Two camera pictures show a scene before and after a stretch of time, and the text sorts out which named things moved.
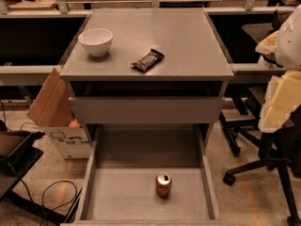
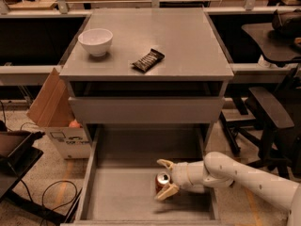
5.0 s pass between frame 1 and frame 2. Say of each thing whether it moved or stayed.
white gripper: moved
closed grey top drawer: stayed
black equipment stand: stayed
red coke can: stayed
